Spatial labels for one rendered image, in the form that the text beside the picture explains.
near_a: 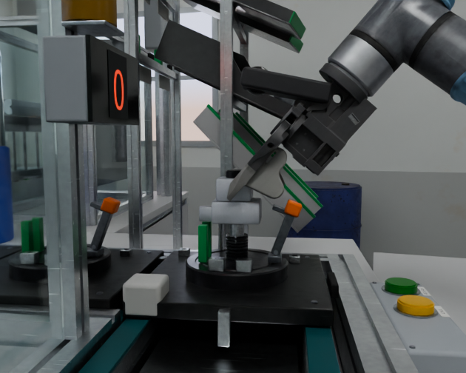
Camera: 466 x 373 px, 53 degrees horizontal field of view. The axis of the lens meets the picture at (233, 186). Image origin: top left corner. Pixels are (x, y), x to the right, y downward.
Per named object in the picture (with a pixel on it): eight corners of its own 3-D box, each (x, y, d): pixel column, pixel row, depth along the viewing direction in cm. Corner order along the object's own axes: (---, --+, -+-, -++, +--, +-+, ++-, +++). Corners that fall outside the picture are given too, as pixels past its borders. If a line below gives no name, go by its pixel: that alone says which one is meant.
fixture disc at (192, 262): (288, 262, 70) (288, 249, 70) (288, 292, 56) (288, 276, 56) (196, 259, 72) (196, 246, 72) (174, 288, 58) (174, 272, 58)
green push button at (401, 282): (412, 291, 62) (413, 277, 62) (420, 302, 58) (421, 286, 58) (381, 291, 62) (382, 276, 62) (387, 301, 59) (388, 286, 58)
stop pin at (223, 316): (231, 343, 53) (231, 308, 52) (229, 347, 51) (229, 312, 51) (219, 342, 53) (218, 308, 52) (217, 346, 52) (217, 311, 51)
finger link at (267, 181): (257, 224, 57) (305, 168, 58) (220, 192, 57) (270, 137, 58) (255, 223, 61) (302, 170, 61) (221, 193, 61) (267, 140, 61)
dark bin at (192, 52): (299, 122, 93) (316, 87, 92) (288, 120, 81) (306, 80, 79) (181, 67, 99) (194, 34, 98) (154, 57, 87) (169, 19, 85)
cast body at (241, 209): (261, 218, 65) (261, 169, 64) (259, 224, 61) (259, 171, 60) (202, 217, 66) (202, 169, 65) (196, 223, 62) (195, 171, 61)
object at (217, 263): (225, 268, 60) (225, 256, 60) (223, 271, 58) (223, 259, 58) (210, 267, 60) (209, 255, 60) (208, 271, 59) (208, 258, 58)
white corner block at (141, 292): (170, 305, 58) (169, 273, 57) (160, 319, 53) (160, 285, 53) (134, 303, 58) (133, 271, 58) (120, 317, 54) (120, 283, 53)
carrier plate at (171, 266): (319, 266, 75) (319, 253, 75) (333, 327, 51) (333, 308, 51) (173, 262, 78) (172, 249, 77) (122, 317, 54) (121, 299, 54)
